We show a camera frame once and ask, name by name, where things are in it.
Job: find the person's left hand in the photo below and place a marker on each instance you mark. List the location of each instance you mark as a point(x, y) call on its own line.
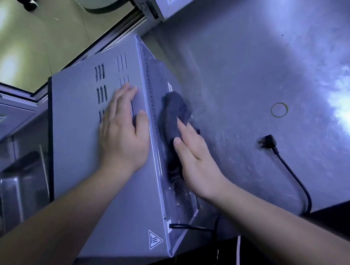
point(123, 145)

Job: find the person's right hand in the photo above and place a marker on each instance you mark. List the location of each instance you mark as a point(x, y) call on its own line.
point(196, 165)

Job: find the silver microwave black door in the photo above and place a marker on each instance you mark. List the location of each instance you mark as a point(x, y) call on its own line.
point(85, 175)

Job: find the grey purple cloth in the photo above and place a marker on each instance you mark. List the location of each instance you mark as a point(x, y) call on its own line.
point(173, 113)

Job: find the person's left forearm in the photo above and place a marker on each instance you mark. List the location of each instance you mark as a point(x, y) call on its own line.
point(45, 226)

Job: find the person's right forearm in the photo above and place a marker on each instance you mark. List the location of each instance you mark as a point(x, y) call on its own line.
point(292, 243)

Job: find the yellow rubber band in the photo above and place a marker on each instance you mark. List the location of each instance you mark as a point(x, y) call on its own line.
point(272, 109)

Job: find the stainless steel tray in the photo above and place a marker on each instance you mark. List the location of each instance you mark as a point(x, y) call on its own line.
point(21, 192)

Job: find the white window frame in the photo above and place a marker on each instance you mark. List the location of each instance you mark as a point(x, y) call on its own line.
point(12, 107)

